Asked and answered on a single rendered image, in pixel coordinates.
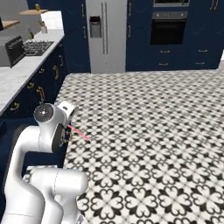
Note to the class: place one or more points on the navy base cupboard run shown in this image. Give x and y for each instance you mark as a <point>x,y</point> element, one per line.
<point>46,81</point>

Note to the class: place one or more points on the navy cupboard run with drawers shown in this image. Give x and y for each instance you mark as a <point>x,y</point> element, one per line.
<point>204,35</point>

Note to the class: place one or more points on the yellow jar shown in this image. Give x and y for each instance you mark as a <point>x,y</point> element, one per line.
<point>37,6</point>

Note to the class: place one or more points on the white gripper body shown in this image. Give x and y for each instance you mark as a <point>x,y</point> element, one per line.
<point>69,122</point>

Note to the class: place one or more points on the silver fridge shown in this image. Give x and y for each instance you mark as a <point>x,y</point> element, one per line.
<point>108,43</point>

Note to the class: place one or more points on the silver built-in microwave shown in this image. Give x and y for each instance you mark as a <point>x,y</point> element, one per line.
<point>171,2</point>

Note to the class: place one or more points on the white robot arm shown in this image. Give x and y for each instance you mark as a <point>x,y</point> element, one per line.
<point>20,180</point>

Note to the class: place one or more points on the white jar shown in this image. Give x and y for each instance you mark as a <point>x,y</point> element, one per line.
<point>43,28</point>

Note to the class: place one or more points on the black hob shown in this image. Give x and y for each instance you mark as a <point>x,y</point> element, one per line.
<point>38,47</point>

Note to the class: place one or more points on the dark grey bottle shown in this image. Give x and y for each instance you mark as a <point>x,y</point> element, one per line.
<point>30,33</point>

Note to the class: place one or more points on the grey toaster oven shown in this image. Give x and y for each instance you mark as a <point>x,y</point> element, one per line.
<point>7,52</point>

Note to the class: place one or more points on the navy tall cupboard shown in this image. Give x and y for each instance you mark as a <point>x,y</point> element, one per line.
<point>74,35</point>

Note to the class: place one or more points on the wooden wall shelf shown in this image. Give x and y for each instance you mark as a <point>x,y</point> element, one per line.
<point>32,12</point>
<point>8,24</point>

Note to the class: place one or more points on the black wall oven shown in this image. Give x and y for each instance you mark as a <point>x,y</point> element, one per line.
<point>168,29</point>

